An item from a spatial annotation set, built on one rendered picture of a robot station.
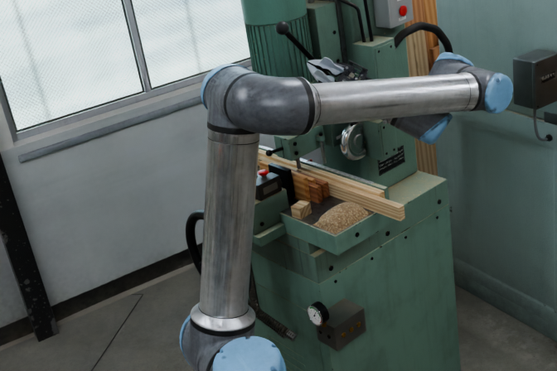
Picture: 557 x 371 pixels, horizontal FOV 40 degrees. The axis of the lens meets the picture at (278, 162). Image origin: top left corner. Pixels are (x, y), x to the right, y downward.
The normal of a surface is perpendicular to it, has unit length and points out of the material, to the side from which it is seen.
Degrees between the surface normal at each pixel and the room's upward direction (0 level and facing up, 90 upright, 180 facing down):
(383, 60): 90
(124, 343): 0
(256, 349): 6
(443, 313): 90
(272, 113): 86
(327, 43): 90
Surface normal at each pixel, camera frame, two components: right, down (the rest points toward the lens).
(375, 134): -0.76, 0.36
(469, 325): -0.15, -0.91
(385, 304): 0.64, 0.22
